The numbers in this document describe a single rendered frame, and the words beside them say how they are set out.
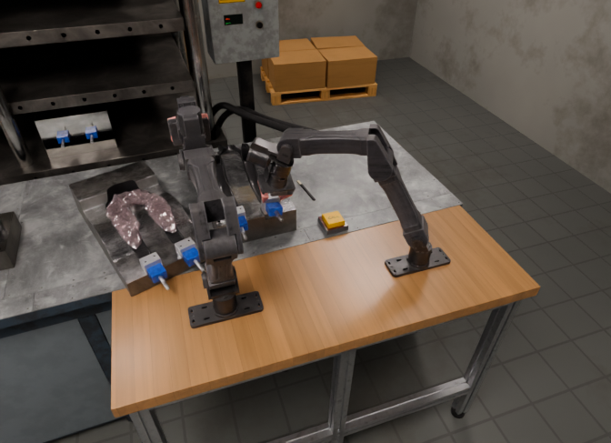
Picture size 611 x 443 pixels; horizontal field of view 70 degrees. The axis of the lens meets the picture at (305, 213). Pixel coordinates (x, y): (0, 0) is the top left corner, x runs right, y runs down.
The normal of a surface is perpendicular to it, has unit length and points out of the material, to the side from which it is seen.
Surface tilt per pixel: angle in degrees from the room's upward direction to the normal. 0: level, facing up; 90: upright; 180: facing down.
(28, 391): 90
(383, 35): 90
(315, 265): 0
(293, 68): 90
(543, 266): 0
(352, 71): 90
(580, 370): 0
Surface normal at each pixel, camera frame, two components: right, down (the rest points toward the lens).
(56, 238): 0.01, -0.78
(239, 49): 0.36, 0.59
